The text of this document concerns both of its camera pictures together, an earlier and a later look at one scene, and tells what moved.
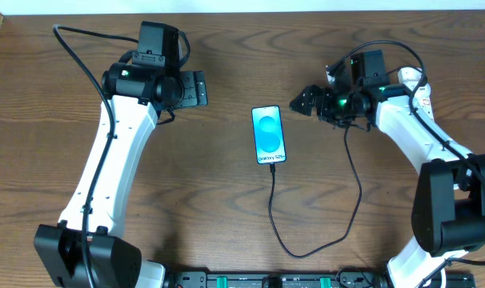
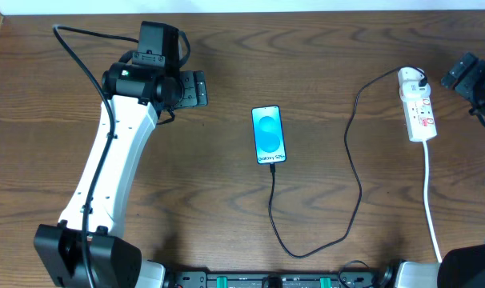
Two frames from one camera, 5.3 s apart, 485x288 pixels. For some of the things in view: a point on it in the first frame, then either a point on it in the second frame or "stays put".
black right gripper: (327, 103) -> (459, 73)
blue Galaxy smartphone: (268, 134) stays put
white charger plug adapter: (409, 76) stays put
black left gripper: (193, 90) stays put
